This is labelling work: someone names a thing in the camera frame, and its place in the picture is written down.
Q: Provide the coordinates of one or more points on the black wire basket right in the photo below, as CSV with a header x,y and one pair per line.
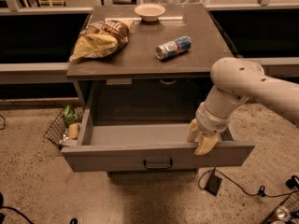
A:
x,y
292,203

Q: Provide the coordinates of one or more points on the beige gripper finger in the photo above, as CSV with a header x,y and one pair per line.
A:
x,y
193,131
206,141

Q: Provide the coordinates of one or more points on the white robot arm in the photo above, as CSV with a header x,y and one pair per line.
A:
x,y
234,82

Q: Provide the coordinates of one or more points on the blue silver drink can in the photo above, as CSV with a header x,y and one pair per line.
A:
x,y
173,48

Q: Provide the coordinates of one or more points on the silver can right basket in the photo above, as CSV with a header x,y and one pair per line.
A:
x,y
283,214

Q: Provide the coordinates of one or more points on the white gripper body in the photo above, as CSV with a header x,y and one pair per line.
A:
x,y
210,122

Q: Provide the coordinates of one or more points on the grey drawer cabinet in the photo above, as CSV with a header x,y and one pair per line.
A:
x,y
137,60

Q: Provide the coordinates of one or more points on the black wire basket left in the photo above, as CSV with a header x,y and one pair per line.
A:
x,y
58,130

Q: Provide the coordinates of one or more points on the grey top drawer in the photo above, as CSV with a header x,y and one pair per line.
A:
x,y
143,126

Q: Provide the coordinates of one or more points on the black wire basket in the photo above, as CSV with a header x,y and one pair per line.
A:
x,y
292,203
58,130

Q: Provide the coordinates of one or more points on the white ceramic bowl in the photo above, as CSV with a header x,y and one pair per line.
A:
x,y
149,12

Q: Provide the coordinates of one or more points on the black floor stand plate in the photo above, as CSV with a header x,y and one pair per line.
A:
x,y
213,183

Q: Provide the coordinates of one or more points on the brown yellow chip bag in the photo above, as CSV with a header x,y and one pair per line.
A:
x,y
100,39

